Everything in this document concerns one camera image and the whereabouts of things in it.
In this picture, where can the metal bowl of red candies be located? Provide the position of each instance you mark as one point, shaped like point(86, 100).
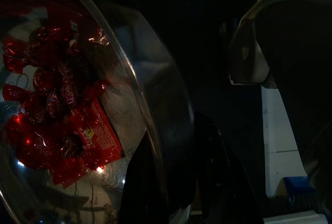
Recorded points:
point(122, 120)

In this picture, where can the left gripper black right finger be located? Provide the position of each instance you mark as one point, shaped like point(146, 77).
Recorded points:
point(220, 187)

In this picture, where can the red printed sachet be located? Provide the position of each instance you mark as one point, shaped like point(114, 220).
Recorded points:
point(103, 136)

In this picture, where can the red foil wrapped candy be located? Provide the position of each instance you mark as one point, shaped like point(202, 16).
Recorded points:
point(71, 145)
point(53, 104)
point(15, 55)
point(42, 78)

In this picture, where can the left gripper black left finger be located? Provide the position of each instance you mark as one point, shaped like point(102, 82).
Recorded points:
point(142, 195)

